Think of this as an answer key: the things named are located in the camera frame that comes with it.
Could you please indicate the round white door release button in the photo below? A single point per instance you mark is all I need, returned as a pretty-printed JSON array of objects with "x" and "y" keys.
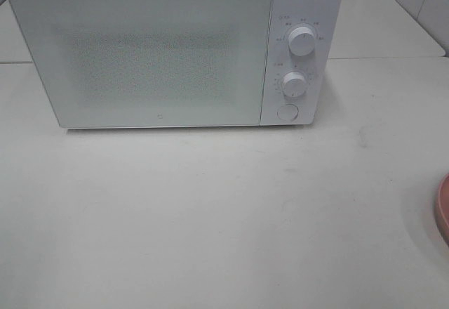
[{"x": 288, "y": 112}]

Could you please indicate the white microwave knob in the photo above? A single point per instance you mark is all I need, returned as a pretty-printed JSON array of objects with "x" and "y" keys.
[
  {"x": 301, "y": 40},
  {"x": 294, "y": 84}
]

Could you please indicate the white microwave door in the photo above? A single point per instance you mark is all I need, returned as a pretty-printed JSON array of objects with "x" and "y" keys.
[{"x": 148, "y": 63}]

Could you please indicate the white microwave oven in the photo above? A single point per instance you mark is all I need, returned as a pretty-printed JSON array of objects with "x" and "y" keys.
[{"x": 305, "y": 7}]

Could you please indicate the pink round plate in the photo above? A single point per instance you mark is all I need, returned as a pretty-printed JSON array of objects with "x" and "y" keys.
[{"x": 441, "y": 209}]

